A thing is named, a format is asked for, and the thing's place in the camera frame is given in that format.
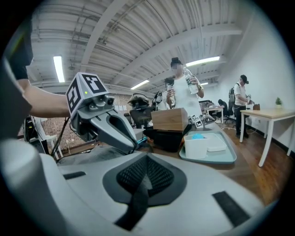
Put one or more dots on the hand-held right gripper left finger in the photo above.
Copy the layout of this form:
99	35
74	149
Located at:
92	196

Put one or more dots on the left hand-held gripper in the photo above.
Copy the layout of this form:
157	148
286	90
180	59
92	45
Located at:
79	101

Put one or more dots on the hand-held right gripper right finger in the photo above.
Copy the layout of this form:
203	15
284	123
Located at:
196	207

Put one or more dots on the grey backpack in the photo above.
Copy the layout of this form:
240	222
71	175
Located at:
96	153

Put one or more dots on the person's left forearm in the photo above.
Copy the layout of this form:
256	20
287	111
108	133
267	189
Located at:
46	101

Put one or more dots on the blue flat item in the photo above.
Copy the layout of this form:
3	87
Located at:
142	140

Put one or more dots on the black office chair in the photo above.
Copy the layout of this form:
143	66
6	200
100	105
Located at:
139	118

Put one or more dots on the dark bundle on chair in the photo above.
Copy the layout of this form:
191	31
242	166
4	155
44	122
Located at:
138	100

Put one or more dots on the black storage box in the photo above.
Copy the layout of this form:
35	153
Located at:
166	140

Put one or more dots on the wooden box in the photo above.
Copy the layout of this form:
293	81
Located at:
169	119

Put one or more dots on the ceiling strip light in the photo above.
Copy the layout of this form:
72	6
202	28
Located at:
139	84
59	69
204	83
202	61

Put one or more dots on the teal tray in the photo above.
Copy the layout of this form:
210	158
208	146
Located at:
219	157

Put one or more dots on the white plastic container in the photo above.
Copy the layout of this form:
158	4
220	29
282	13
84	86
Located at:
196	148

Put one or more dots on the white stool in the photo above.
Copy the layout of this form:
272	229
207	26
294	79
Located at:
53	140

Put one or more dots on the blue cloth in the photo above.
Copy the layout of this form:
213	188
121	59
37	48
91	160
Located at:
197	136

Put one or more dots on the spare grey gripper device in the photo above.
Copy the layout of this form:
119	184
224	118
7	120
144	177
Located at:
202	119

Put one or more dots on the clear water bottle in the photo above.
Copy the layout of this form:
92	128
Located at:
191	81

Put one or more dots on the small white desk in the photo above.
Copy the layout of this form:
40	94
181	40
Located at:
214	110

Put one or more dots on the small brown object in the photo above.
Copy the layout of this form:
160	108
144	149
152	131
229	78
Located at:
256	107

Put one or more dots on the light wooden desk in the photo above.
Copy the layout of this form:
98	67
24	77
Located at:
272	115

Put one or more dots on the person's black shirt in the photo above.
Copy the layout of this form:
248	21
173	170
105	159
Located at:
19	50

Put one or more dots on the small potted plant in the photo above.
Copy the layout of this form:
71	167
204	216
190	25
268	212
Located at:
278	102

